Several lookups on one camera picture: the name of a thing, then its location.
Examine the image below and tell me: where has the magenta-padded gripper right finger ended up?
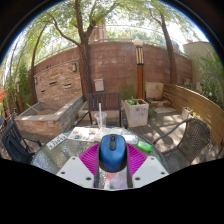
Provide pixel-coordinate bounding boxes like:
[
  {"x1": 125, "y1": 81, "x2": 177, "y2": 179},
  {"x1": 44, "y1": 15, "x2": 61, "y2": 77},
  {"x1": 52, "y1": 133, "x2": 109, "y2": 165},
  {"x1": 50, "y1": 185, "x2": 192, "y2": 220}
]
[{"x1": 125, "y1": 143, "x2": 169, "y2": 189}]

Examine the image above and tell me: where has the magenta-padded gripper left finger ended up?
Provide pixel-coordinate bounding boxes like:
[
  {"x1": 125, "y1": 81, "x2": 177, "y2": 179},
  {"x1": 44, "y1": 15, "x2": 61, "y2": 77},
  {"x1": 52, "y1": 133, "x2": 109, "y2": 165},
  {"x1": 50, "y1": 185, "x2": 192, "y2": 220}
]
[{"x1": 56, "y1": 143, "x2": 101, "y2": 189}]

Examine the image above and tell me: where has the blue computer mouse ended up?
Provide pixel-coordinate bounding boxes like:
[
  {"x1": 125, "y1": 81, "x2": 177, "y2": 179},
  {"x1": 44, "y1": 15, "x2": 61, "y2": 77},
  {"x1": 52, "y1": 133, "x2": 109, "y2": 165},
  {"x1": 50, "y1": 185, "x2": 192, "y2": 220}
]
[{"x1": 98, "y1": 133, "x2": 129, "y2": 173}]

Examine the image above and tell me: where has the floral print mouse pad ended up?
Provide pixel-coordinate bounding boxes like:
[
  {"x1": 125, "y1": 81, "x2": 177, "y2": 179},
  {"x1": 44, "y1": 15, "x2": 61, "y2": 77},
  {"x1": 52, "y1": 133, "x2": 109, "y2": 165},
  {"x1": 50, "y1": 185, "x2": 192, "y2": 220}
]
[{"x1": 99, "y1": 169, "x2": 129, "y2": 190}]

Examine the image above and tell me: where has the green packet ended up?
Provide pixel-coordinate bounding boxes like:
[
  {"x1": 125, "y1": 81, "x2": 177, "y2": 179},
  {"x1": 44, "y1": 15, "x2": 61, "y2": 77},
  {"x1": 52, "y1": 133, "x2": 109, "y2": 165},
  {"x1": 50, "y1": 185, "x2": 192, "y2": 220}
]
[{"x1": 136, "y1": 140, "x2": 154, "y2": 153}]

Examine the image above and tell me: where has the white label strip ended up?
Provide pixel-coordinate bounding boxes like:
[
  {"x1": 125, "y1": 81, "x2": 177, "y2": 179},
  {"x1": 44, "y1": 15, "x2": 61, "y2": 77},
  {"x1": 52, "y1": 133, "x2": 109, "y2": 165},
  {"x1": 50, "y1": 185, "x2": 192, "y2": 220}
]
[{"x1": 45, "y1": 133, "x2": 69, "y2": 150}]

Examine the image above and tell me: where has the small white book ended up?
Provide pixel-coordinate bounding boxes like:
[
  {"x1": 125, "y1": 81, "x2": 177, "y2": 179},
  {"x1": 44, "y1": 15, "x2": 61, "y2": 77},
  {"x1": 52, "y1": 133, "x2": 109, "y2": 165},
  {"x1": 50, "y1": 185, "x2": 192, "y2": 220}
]
[{"x1": 121, "y1": 134, "x2": 138, "y2": 145}]

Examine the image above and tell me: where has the brown wicker chair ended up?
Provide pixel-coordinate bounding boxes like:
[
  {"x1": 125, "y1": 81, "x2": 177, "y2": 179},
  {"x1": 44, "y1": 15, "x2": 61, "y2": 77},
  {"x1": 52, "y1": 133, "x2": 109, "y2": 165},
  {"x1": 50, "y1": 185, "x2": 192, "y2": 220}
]
[{"x1": 153, "y1": 117, "x2": 213, "y2": 174}]

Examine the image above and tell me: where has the clear plastic cup with straw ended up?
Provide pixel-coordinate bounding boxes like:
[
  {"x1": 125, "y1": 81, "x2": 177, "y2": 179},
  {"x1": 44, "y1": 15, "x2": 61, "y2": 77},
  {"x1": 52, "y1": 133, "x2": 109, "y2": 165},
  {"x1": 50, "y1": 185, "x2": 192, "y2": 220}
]
[{"x1": 93, "y1": 102, "x2": 108, "y2": 129}]

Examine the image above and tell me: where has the concrete planter with plant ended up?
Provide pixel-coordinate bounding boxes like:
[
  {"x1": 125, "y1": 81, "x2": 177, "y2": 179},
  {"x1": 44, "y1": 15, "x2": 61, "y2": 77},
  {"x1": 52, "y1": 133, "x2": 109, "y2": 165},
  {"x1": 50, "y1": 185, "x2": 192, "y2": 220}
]
[{"x1": 123, "y1": 96, "x2": 150, "y2": 128}]

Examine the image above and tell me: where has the stone raised bed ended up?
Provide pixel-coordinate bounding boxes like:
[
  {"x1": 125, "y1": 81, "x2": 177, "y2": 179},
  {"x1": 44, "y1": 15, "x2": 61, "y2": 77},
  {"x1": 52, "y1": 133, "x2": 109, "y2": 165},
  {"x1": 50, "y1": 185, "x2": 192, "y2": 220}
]
[{"x1": 14, "y1": 94, "x2": 85, "y2": 136}]

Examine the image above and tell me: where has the black metal chair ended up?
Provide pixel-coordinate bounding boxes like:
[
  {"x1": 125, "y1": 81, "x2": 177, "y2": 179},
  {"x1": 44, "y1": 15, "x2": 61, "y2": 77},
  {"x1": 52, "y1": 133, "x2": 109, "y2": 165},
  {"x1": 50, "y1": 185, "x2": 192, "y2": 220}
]
[{"x1": 0, "y1": 114, "x2": 43, "y2": 165}]

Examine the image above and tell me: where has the small white planter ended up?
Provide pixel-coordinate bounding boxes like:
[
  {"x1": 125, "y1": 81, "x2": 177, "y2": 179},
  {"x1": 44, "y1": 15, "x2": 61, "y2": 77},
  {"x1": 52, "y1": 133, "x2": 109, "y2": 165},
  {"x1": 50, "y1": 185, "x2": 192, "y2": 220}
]
[{"x1": 181, "y1": 106, "x2": 194, "y2": 120}]

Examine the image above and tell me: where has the dark wooden slatted chair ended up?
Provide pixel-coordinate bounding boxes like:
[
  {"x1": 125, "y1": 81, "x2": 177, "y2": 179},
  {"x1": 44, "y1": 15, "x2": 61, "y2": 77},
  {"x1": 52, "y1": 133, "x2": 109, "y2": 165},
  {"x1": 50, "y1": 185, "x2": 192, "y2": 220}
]
[{"x1": 73, "y1": 91, "x2": 129, "y2": 129}]

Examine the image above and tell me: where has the beige stone block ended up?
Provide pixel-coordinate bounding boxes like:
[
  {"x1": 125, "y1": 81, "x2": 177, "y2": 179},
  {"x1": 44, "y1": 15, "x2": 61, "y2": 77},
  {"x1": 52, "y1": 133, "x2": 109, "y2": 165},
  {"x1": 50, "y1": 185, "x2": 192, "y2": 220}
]
[{"x1": 145, "y1": 81, "x2": 165, "y2": 101}]

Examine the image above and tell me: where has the curved wooden slat fence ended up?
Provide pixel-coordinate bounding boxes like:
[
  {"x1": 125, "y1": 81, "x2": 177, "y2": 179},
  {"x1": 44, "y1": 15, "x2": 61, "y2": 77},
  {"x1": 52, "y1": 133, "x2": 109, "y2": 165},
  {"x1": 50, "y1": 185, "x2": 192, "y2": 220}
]
[{"x1": 162, "y1": 82, "x2": 224, "y2": 148}]

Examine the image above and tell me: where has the forked tree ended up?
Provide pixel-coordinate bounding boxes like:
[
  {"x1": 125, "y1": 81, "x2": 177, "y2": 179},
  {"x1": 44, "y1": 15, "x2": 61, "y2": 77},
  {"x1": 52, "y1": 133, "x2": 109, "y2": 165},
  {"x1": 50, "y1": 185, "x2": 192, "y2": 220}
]
[{"x1": 46, "y1": 0, "x2": 118, "y2": 101}]

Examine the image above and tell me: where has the slender tree trunk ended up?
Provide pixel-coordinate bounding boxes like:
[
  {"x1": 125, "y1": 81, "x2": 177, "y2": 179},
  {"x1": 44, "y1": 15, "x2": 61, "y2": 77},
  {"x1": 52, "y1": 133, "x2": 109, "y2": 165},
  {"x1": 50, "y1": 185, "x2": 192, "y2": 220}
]
[{"x1": 149, "y1": 6, "x2": 178, "y2": 84}]

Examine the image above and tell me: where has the grey wall box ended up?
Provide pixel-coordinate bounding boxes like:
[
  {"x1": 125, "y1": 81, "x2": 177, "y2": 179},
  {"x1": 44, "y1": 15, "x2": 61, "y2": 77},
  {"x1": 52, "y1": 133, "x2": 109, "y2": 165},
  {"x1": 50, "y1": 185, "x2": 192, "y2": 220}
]
[{"x1": 93, "y1": 78, "x2": 105, "y2": 93}]

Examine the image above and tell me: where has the wooden lamp post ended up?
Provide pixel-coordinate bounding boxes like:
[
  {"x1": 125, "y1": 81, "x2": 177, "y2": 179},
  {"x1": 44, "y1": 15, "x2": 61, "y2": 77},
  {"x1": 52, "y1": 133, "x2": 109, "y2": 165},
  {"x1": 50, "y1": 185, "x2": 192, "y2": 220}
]
[{"x1": 133, "y1": 38, "x2": 146, "y2": 100}]

